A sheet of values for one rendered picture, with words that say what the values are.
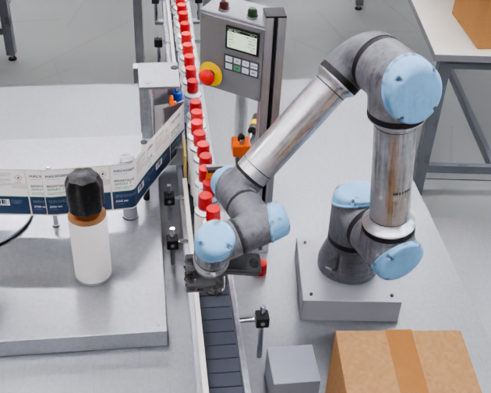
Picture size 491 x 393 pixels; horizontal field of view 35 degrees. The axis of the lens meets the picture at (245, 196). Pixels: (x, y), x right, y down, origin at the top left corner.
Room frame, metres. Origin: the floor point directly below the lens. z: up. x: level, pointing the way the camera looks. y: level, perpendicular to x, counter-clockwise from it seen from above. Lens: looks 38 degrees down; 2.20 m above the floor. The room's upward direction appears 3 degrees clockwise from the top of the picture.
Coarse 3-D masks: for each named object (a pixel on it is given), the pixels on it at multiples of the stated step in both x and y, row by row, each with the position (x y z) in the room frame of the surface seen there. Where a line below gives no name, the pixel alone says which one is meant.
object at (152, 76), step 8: (144, 64) 1.92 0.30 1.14; (152, 64) 1.92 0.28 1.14; (160, 64) 1.92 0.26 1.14; (168, 64) 1.92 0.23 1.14; (176, 64) 1.93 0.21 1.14; (144, 72) 1.87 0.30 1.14; (152, 72) 1.88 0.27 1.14; (160, 72) 1.88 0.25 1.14; (168, 72) 1.88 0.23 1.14; (176, 72) 1.88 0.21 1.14; (144, 80) 1.83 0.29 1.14; (152, 80) 1.83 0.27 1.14; (160, 80) 1.83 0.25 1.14; (168, 80) 1.83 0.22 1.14; (176, 80) 1.84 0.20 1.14; (144, 88) 1.79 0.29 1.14; (152, 88) 1.80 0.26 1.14; (160, 88) 1.80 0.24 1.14; (168, 88) 1.80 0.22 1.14; (176, 88) 1.81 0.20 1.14
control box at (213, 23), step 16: (240, 0) 1.63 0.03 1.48; (208, 16) 1.56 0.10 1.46; (224, 16) 1.55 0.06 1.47; (240, 16) 1.55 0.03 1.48; (208, 32) 1.56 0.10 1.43; (224, 32) 1.54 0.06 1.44; (256, 32) 1.51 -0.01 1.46; (208, 48) 1.56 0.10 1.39; (224, 48) 1.54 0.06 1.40; (208, 64) 1.56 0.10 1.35; (224, 80) 1.54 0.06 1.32; (240, 80) 1.53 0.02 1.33; (256, 80) 1.51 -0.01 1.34; (256, 96) 1.51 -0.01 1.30
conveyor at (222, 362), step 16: (192, 208) 1.61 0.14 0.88; (192, 224) 1.55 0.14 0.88; (208, 304) 1.26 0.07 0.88; (224, 304) 1.26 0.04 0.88; (208, 320) 1.21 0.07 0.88; (224, 320) 1.21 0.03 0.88; (208, 336) 1.16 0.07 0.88; (224, 336) 1.16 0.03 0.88; (208, 352) 1.11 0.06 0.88; (224, 352) 1.12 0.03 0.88; (208, 368) 1.07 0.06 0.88; (224, 368) 1.07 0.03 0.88; (208, 384) 1.03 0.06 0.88; (224, 384) 1.03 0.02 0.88; (240, 384) 1.03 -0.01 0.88
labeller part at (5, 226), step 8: (0, 216) 1.53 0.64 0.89; (8, 216) 1.53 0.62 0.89; (16, 216) 1.53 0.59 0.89; (24, 216) 1.53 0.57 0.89; (0, 224) 1.49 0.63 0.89; (8, 224) 1.50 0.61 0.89; (16, 224) 1.50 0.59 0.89; (24, 224) 1.50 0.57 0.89; (0, 232) 1.46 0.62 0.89; (8, 232) 1.46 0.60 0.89; (16, 232) 1.47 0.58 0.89; (0, 240) 1.43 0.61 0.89
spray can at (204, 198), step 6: (204, 192) 1.42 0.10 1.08; (198, 198) 1.41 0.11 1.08; (204, 198) 1.40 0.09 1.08; (210, 198) 1.41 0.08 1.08; (198, 204) 1.41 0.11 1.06; (204, 204) 1.40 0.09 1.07; (198, 210) 1.40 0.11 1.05; (204, 210) 1.40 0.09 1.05; (198, 216) 1.39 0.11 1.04; (204, 216) 1.39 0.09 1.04; (198, 222) 1.39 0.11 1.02; (198, 228) 1.39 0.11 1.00
